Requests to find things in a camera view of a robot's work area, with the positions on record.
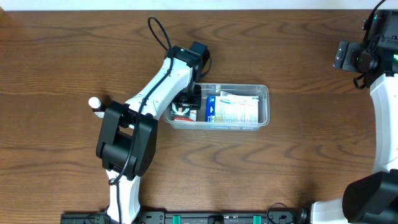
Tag green Zam-Buk box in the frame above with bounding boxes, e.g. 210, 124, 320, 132
170, 103, 190, 118

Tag clear plastic container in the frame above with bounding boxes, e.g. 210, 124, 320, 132
164, 83, 270, 131

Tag blue cooling patch box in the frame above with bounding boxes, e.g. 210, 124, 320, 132
205, 96, 259, 124

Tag left black cable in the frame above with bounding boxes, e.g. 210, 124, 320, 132
107, 16, 213, 224

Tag dark brown medicine bottle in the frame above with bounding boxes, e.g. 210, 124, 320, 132
88, 96, 106, 118

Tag red Panadol ActiFast box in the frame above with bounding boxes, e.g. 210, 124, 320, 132
173, 110, 197, 122

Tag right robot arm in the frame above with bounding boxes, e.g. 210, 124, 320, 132
302, 8, 397, 224

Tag white Panadol tube box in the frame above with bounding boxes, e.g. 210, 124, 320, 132
220, 91, 259, 104

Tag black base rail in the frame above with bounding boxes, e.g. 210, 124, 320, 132
60, 208, 310, 224

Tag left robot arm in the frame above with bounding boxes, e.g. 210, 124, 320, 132
93, 42, 210, 223

